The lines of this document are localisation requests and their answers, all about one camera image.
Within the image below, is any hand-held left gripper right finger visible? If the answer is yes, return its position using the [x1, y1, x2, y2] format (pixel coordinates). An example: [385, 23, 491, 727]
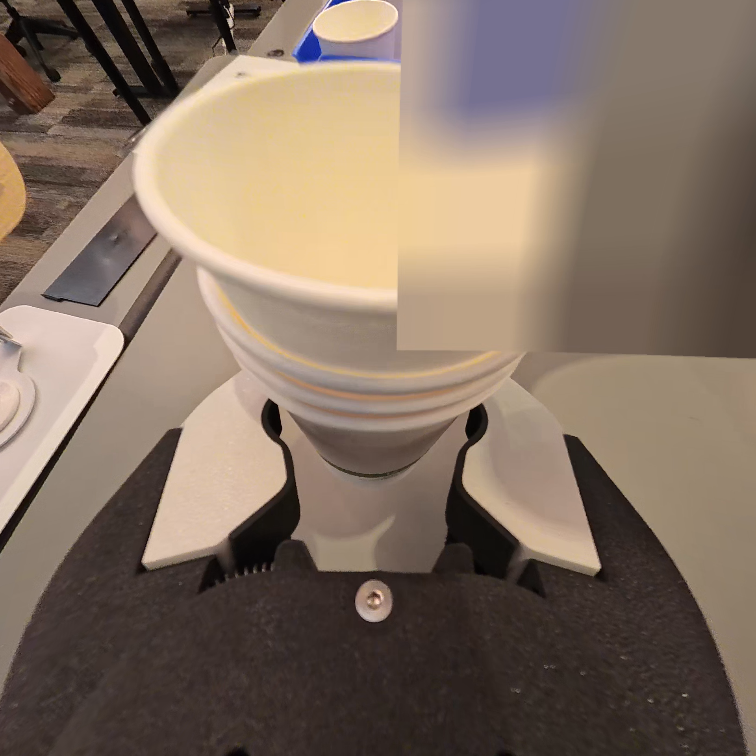
[446, 378, 603, 580]

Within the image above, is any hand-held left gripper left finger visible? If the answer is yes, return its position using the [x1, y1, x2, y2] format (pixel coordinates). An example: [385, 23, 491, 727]
[142, 377, 302, 576]

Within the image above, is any stack of nested paper cups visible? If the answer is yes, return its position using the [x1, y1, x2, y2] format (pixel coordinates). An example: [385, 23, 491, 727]
[198, 269, 528, 489]

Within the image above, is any white paper cup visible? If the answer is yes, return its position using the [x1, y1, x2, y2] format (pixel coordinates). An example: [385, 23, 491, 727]
[312, 0, 400, 60]
[133, 61, 402, 370]

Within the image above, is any narrow blue plastic bin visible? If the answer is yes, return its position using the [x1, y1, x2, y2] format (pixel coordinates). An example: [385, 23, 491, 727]
[292, 0, 402, 65]

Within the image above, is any white clipboard stand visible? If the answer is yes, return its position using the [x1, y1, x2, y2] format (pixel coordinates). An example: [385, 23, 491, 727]
[0, 305, 125, 532]

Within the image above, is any black rectangular table inlay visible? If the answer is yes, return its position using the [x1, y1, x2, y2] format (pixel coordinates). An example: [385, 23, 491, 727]
[41, 198, 158, 307]

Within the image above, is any wooden instruction clipboard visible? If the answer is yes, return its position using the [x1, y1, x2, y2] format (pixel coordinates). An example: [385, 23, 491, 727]
[0, 142, 28, 240]

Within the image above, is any black office chair base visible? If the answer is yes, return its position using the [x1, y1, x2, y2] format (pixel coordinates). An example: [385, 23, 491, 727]
[6, 0, 78, 82]

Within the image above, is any brown wooden post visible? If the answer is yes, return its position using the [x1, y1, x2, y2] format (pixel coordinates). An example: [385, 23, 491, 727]
[0, 32, 55, 116]

